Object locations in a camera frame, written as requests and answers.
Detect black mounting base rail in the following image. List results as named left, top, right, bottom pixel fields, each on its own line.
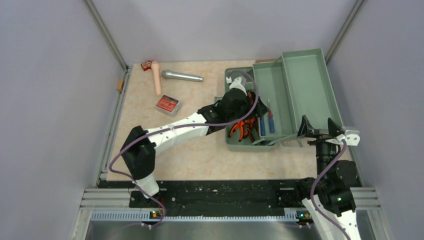
left=129, top=179, right=305, bottom=217

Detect orange black cutting pliers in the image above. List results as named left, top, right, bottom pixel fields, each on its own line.
left=248, top=90, right=259, bottom=105

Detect beige wooden handle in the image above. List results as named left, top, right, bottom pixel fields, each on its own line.
left=151, top=60, right=162, bottom=96

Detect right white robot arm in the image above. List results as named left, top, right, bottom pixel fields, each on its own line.
left=293, top=115, right=361, bottom=240

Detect small red card box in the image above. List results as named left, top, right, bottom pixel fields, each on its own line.
left=140, top=60, right=153, bottom=71

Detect orange black long-nose pliers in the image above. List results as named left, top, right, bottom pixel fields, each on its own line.
left=243, top=118, right=259, bottom=143

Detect orange black combination pliers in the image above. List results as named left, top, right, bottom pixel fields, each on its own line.
left=228, top=121, right=244, bottom=142

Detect green plastic tool box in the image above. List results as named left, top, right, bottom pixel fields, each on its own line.
left=224, top=48, right=343, bottom=152

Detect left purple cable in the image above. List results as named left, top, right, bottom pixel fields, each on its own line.
left=108, top=70, right=260, bottom=229

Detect red handled screwdriver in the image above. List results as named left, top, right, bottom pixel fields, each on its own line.
left=267, top=99, right=275, bottom=134

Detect red labelled small box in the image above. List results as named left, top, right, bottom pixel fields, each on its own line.
left=155, top=94, right=183, bottom=118

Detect small wooden block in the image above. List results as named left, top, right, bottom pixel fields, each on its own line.
left=116, top=78, right=125, bottom=93

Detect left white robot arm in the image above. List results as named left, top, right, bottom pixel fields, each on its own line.
left=121, top=77, right=268, bottom=207

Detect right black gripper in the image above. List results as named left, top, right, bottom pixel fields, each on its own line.
left=297, top=114, right=342, bottom=179

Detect silver metal microphone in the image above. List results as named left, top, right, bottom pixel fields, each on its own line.
left=161, top=69, right=204, bottom=82

